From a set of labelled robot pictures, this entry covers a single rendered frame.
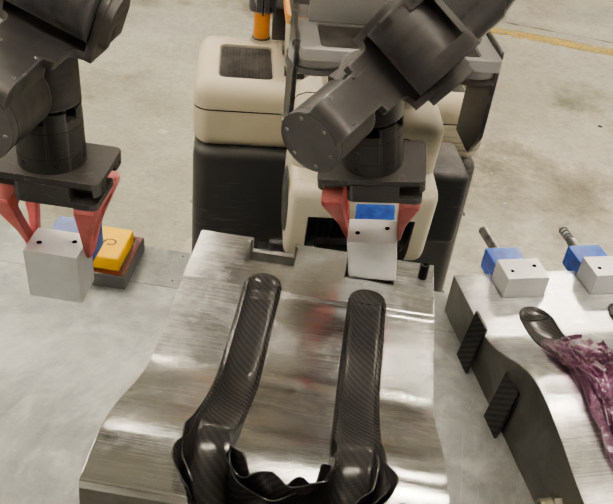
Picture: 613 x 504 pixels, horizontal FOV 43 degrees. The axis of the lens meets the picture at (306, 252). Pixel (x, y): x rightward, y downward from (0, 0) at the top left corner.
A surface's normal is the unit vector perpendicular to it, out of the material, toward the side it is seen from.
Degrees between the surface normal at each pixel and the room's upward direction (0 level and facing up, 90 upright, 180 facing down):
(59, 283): 91
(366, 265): 98
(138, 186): 0
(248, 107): 90
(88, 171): 0
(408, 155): 12
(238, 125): 90
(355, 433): 28
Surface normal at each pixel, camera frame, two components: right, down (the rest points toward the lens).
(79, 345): 0.10, -0.80
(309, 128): -0.58, 0.59
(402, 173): -0.07, -0.72
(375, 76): 0.45, -0.33
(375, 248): -0.12, 0.69
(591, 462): 0.14, -0.60
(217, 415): 0.22, -0.96
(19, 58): 0.40, -0.63
